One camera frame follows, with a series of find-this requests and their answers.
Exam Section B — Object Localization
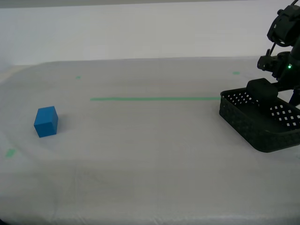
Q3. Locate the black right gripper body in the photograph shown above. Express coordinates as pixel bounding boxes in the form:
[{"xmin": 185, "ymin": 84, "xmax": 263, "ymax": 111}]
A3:
[{"xmin": 246, "ymin": 78, "xmax": 300, "ymax": 103}]

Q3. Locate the white table cloth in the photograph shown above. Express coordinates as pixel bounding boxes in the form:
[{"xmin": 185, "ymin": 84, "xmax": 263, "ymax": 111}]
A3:
[{"xmin": 0, "ymin": 55, "xmax": 300, "ymax": 225}]

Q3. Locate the thin black camera cable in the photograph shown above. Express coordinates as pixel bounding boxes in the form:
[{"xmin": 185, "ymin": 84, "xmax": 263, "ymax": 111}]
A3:
[{"xmin": 266, "ymin": 42, "xmax": 278, "ymax": 57}]

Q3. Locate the blue rectangular block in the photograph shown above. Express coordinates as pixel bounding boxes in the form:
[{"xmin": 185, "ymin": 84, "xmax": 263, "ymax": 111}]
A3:
[{"xmin": 33, "ymin": 105, "xmax": 59, "ymax": 138}]

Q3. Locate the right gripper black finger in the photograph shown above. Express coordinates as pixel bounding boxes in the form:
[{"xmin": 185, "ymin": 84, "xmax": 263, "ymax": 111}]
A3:
[{"xmin": 288, "ymin": 88, "xmax": 296, "ymax": 105}]

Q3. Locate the long green tape strip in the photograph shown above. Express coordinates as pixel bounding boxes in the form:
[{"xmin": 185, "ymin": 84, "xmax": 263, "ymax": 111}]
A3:
[{"xmin": 90, "ymin": 96, "xmax": 221, "ymax": 102}]

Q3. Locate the black perforated plastic basket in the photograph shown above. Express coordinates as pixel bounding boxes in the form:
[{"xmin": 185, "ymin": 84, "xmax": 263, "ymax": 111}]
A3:
[{"xmin": 219, "ymin": 87, "xmax": 300, "ymax": 153}]

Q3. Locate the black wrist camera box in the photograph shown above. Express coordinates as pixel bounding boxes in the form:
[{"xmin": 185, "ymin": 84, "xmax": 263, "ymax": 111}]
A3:
[{"xmin": 257, "ymin": 55, "xmax": 274, "ymax": 71}]

